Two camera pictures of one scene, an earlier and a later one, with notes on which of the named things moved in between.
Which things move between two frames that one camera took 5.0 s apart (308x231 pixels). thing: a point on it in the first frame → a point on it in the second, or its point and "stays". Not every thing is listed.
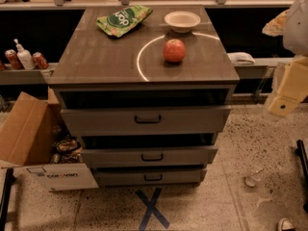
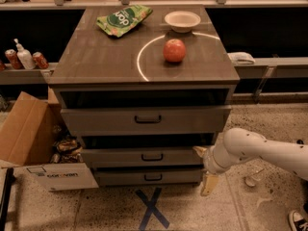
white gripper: [296, 29] → [210, 161]
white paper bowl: [182, 21] stays
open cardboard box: [26, 144] stays
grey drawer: [147, 157] stays
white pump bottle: [25, 57] stays
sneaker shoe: [286, 224] → [296, 221]
